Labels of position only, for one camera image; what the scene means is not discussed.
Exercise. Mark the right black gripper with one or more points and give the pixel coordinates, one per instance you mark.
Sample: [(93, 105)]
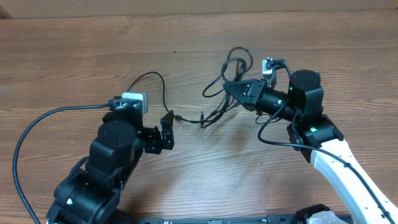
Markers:
[(255, 88)]

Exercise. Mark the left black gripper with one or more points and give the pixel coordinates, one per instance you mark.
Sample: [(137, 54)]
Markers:
[(154, 145)]

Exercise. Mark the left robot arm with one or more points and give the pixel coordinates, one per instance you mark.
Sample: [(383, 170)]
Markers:
[(92, 191)]

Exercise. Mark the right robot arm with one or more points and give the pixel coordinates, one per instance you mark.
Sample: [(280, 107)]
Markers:
[(322, 144)]

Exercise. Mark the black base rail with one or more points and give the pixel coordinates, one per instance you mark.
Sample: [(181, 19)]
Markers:
[(313, 214)]

